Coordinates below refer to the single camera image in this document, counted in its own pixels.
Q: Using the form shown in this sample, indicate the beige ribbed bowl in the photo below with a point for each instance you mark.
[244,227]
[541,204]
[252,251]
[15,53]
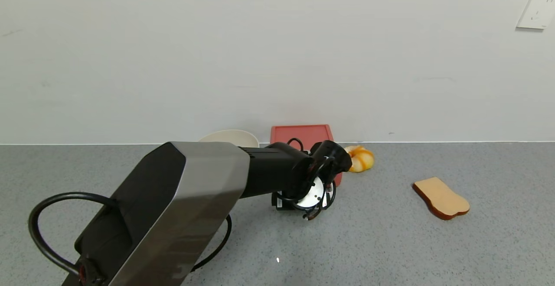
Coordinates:
[230,138]

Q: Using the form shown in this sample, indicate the red drawer cabinet housing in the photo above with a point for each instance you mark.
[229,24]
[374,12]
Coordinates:
[282,134]

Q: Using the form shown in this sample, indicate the white wall socket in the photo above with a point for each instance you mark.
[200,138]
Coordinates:
[537,9]

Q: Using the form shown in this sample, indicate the left robot arm silver black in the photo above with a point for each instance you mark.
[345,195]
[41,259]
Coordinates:
[195,195]

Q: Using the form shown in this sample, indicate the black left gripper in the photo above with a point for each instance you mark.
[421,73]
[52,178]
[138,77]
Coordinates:
[281,202]

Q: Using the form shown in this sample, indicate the toast slice with brown crust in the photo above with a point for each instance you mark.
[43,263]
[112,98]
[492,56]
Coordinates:
[442,197]

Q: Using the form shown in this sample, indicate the orange round bread bun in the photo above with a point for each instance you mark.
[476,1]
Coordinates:
[363,159]

